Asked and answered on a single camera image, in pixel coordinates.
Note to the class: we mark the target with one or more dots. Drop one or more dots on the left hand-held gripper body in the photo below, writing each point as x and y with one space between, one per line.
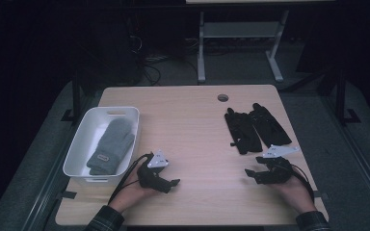
147 178

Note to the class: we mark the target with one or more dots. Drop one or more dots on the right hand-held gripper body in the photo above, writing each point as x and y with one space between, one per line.
279 170

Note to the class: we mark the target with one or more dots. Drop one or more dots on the black glove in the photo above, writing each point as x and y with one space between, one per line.
269 126
244 134

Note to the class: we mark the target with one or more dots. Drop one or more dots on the grey mitten with label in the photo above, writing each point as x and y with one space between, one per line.
114 144

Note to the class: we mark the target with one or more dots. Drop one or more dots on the white plastic bin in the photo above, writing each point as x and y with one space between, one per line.
83 141

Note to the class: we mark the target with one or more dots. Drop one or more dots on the person's left hand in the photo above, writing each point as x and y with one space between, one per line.
130 194

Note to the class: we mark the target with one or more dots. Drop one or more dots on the person's right hand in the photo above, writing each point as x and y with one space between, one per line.
295 194

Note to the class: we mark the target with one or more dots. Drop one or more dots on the grey tape strip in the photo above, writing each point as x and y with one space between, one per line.
68 194
322 194

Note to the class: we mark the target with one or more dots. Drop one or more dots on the black upright stand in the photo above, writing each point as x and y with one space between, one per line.
76 96
341 96

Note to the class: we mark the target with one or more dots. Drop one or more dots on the white metal stand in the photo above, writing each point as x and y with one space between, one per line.
237 30

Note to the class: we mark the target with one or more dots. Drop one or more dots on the grey metal frame rail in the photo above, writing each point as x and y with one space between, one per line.
49 179
359 160

